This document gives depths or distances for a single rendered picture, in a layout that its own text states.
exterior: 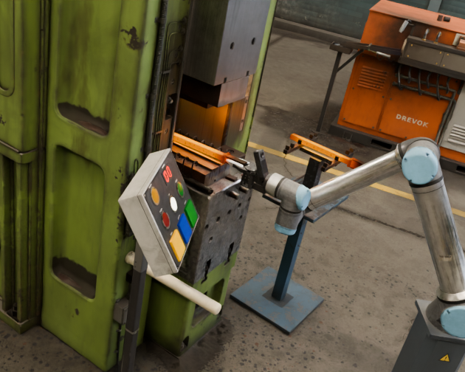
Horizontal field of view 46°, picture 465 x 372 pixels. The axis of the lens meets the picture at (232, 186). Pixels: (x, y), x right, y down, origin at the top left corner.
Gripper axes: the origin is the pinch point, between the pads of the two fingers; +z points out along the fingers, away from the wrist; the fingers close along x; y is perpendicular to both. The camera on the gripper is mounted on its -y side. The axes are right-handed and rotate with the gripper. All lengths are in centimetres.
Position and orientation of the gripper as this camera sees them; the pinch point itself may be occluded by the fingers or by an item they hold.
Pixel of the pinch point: (230, 158)
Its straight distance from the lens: 228.1
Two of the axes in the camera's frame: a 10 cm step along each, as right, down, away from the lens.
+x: 5.4, -3.1, 7.8
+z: -8.2, -4.1, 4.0
